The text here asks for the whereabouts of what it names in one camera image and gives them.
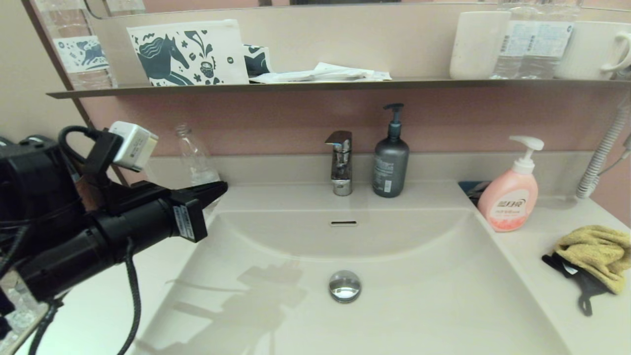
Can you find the chrome faucet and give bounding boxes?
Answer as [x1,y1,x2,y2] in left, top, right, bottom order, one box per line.
[324,130,354,197]

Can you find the yellow cleaning mitt black trim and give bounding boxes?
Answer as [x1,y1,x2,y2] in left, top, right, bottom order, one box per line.
[541,225,631,318]

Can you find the white ceramic sink basin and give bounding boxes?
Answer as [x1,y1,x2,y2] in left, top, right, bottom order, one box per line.
[132,182,573,355]

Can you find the clear plastic water bottle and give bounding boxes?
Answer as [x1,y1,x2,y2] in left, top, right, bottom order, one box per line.
[173,123,222,199]

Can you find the white horse print pouch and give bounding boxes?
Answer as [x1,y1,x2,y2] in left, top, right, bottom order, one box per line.
[126,19,251,87]

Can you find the white plastic packets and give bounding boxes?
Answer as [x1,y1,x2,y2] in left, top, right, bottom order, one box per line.
[249,62,393,84]

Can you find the chrome drain stopper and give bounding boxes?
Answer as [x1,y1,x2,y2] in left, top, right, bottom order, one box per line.
[328,269,362,303]

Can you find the grey pump soap bottle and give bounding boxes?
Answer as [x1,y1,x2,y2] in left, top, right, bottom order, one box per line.
[371,103,411,199]

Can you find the clear bottle blue print label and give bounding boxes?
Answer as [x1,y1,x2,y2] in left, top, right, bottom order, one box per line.
[35,0,119,90]

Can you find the pink pump soap bottle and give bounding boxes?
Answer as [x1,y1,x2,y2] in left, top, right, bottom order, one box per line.
[477,135,545,233]

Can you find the labelled clear water bottle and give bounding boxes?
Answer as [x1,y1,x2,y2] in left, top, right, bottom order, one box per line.
[491,0,538,80]
[533,0,577,80]

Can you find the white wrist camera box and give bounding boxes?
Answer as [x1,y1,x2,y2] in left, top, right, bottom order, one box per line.
[107,121,160,173]

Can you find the black braided cable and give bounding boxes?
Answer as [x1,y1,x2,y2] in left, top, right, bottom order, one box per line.
[116,239,142,355]
[27,298,65,355]

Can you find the brown wall shelf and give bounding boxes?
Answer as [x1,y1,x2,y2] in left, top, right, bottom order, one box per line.
[46,78,631,100]

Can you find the black camera cable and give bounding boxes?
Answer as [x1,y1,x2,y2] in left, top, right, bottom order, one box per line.
[58,125,102,164]

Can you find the white cup without handle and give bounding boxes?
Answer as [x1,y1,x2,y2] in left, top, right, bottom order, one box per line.
[449,11,512,81]

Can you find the white coiled hose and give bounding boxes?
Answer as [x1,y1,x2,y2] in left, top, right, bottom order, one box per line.
[575,98,631,200]

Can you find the white mug with handle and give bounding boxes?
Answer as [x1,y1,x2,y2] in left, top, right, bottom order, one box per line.
[554,21,631,81]

